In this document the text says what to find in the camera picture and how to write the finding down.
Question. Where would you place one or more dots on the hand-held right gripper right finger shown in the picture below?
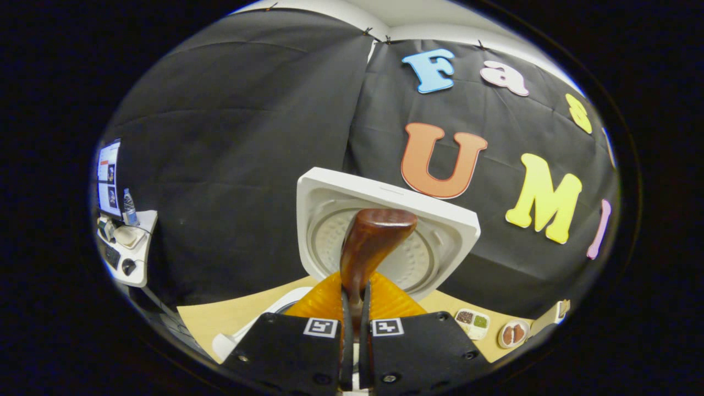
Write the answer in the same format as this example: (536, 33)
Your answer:
(365, 357)

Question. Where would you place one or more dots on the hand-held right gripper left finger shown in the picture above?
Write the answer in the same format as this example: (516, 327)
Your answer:
(346, 357)

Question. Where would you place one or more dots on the brown wooden spoon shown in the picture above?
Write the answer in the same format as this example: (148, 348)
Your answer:
(374, 236)

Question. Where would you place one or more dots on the white rice cooker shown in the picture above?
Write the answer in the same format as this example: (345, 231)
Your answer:
(440, 220)

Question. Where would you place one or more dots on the white divided grain dish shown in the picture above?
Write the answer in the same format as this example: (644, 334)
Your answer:
(472, 323)

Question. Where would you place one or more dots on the brown sausage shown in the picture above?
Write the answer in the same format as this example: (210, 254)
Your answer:
(519, 332)
(507, 335)

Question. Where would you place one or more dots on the white round plate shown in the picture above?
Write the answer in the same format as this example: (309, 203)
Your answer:
(514, 345)

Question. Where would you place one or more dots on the white toaster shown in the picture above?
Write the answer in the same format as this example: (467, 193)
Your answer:
(547, 319)

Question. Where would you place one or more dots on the black backdrop cloth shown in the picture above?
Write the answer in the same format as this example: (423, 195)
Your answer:
(231, 165)

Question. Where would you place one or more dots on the white side desk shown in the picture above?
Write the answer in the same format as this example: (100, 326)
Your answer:
(140, 264)

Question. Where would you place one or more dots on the black computer mouse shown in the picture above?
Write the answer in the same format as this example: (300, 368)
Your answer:
(128, 267)

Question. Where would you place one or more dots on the black keyboard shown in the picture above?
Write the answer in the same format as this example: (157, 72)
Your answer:
(113, 257)

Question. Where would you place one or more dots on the water bottle blue label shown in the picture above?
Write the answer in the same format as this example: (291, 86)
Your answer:
(129, 209)

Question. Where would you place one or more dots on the computer monitor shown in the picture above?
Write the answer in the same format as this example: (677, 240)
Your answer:
(109, 176)

